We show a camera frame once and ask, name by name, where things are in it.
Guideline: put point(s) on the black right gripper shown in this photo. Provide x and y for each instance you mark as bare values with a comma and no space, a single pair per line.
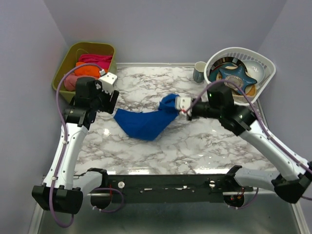
188,115

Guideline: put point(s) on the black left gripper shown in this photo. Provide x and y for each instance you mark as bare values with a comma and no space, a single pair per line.
109,107

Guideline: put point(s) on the blue t shirt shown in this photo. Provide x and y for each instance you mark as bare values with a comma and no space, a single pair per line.
148,126

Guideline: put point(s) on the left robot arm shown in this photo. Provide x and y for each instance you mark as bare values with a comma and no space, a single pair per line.
60,192

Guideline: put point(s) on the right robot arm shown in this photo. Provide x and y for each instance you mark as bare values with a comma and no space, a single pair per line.
293,173

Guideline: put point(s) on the orange rolled t shirt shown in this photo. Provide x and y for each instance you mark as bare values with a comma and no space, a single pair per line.
92,70

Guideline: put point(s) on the teal plate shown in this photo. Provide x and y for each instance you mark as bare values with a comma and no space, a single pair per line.
216,75

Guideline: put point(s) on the grey white mug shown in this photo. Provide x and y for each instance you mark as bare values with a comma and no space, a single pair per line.
198,72

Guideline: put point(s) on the pink rolled t shirt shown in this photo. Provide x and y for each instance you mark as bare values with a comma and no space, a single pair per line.
70,82

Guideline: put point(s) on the magenta rolled t shirt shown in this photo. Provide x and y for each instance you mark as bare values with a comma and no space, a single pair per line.
103,61

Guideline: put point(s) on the blue star shaped dish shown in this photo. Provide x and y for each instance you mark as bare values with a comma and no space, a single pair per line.
236,75

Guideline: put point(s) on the olive green plastic bin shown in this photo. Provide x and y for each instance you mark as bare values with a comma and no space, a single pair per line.
70,63

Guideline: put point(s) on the white bowl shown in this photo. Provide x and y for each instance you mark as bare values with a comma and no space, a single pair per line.
255,70

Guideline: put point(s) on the white plastic dish basket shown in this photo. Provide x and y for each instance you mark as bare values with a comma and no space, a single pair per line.
237,86

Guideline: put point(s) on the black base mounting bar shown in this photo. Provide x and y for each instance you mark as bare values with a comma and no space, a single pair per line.
132,189

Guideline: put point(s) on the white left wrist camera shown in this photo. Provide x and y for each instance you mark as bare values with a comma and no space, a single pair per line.
108,82

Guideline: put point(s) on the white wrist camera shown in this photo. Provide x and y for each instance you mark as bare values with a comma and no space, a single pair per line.
183,104
108,82

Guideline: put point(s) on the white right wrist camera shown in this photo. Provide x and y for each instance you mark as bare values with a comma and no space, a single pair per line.
183,104

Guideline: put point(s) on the aluminium rail frame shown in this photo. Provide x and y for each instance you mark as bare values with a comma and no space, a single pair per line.
266,215

